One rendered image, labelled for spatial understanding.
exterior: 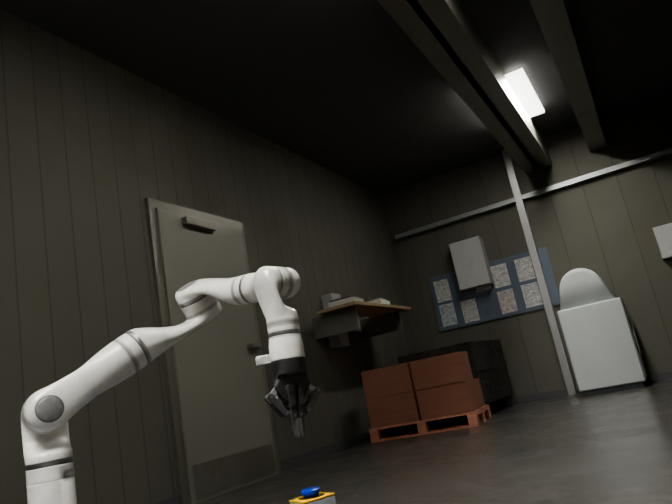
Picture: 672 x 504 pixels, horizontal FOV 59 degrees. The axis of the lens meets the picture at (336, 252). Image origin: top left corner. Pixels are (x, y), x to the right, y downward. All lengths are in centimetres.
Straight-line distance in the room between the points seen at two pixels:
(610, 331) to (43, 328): 558
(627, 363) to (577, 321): 65
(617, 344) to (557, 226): 179
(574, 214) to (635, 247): 81
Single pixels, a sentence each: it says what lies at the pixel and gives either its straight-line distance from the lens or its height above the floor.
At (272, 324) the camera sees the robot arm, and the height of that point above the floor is 67.
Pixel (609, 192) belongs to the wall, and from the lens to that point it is 811.
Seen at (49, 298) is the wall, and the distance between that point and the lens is 387.
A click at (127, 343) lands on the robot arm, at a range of 146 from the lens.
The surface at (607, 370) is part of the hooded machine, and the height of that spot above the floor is 23.
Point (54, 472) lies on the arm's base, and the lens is 142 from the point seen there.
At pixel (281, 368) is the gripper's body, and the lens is 125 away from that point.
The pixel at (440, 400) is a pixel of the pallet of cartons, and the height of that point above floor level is 29.
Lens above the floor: 50
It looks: 14 degrees up
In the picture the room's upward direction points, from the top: 11 degrees counter-clockwise
